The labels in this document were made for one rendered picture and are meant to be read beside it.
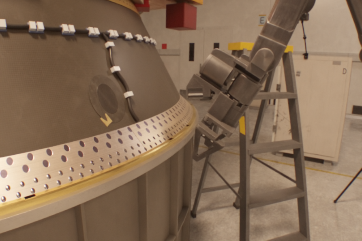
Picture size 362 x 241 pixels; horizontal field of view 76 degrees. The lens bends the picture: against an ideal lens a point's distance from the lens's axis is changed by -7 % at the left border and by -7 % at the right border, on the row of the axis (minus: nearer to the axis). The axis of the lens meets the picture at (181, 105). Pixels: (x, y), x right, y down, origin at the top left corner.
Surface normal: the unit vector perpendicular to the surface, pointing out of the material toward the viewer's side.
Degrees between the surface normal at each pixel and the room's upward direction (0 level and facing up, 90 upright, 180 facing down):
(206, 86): 90
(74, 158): 43
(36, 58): 62
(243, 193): 87
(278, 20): 77
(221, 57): 90
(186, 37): 90
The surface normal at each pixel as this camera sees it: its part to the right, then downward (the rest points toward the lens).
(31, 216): 0.71, 0.15
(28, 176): 0.50, -0.62
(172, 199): -0.34, 0.17
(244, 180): -0.95, -0.02
